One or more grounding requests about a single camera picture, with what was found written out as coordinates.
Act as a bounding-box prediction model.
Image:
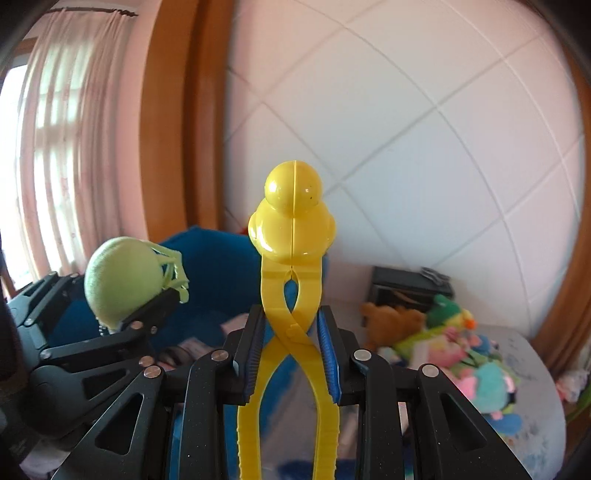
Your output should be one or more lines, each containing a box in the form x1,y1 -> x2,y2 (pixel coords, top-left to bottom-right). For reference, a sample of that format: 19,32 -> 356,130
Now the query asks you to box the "black box at wall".
367,267 -> 455,313

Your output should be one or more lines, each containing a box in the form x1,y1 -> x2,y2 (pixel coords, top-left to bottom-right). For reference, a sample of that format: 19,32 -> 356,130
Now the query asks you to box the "yellow duck snowball clamp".
238,160 -> 339,479

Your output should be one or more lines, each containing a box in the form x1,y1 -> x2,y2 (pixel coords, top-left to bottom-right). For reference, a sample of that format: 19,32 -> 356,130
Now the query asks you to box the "blue plastic crate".
45,225 -> 332,480

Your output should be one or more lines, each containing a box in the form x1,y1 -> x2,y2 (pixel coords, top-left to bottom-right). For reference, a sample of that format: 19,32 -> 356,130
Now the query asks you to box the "brown teddy bear plush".
361,302 -> 426,352

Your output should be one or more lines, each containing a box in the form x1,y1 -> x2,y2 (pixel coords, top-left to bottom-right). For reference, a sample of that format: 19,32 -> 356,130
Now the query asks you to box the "white curtain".
1,6 -> 135,296

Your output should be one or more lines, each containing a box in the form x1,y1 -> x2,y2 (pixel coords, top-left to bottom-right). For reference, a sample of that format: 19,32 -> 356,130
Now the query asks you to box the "pink pig plush toy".
454,362 -> 517,420

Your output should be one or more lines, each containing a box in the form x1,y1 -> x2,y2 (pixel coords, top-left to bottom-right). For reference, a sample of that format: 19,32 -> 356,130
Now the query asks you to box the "green tennis ball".
84,237 -> 163,331

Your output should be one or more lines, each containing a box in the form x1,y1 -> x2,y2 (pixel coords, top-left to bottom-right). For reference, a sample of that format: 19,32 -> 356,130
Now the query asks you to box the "green yellow plush toy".
394,294 -> 477,361

